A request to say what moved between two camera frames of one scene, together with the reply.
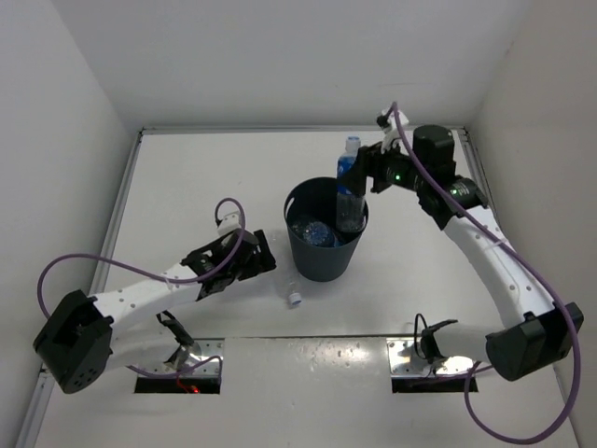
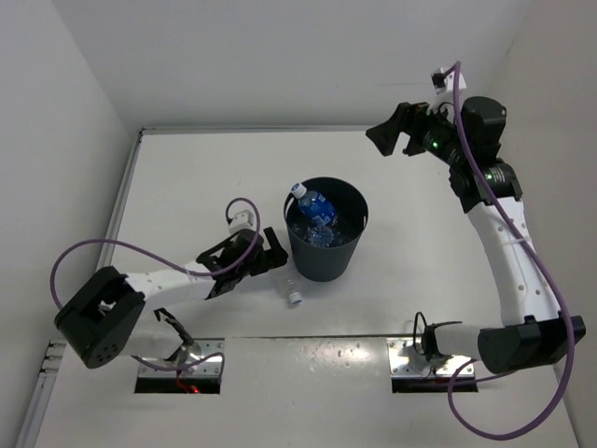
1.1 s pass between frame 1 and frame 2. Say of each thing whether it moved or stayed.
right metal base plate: stayed
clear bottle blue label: moved
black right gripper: moved
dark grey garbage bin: stayed
